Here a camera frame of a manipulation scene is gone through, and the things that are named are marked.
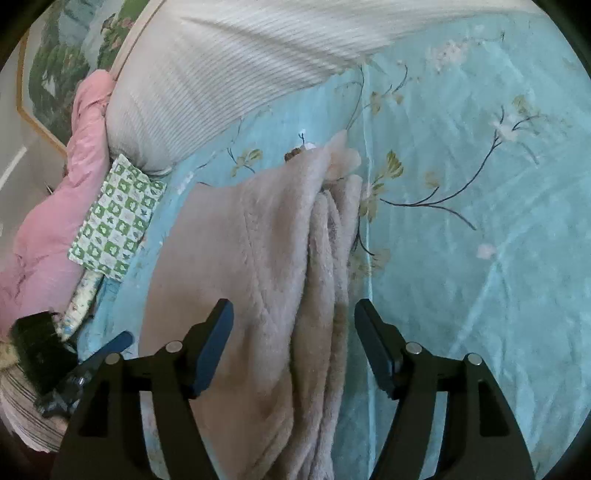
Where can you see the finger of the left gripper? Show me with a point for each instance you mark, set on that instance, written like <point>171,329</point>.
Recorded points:
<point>115,346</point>

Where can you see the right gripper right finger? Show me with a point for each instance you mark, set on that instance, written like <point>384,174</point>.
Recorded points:
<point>385,348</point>

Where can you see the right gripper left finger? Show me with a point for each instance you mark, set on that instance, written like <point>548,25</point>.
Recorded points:
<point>187,366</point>

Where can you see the beige knit sweater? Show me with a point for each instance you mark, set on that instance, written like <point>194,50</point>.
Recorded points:
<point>277,246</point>

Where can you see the yellow floral fabric roll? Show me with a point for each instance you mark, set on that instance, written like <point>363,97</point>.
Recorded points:
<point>79,306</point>

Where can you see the plaid fabric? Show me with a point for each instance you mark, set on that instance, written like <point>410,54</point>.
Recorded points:
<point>18,405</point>

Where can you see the green white checkered pillow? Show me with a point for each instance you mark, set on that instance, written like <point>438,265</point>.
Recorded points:
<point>117,220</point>

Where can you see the pink quilt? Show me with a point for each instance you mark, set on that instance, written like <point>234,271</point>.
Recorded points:
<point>38,275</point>

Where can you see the teal floral bed sheet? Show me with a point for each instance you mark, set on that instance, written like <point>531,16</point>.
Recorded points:
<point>474,236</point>

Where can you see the striped white duvet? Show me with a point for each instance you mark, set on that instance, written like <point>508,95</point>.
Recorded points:
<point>188,69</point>

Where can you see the framed landscape painting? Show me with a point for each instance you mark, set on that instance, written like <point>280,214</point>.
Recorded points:
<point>70,40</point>

